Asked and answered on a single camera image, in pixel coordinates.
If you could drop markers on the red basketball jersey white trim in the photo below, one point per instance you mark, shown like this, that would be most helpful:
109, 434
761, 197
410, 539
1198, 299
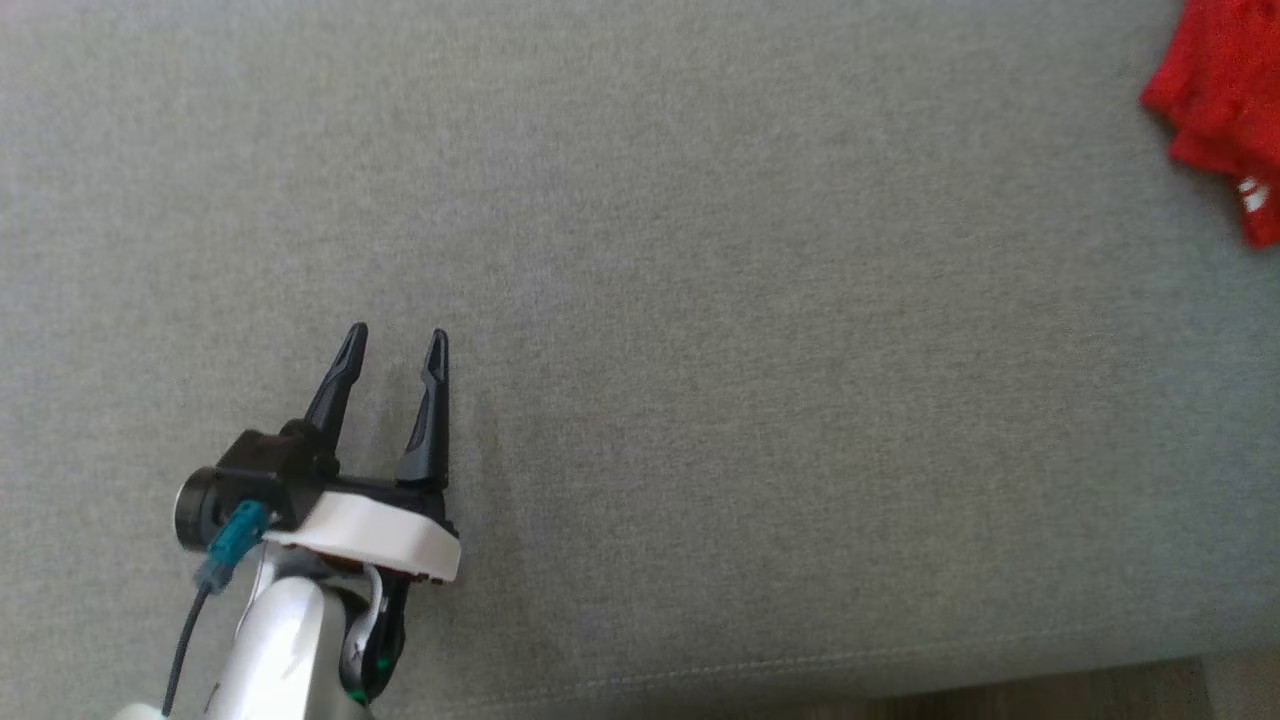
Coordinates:
1220, 80

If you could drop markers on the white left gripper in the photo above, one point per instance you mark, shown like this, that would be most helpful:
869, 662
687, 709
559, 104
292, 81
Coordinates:
380, 530

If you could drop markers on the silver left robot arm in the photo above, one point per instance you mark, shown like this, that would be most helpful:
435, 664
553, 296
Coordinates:
280, 640

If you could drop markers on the grey fabric sofa seat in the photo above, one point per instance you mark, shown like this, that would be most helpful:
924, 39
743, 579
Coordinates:
700, 350

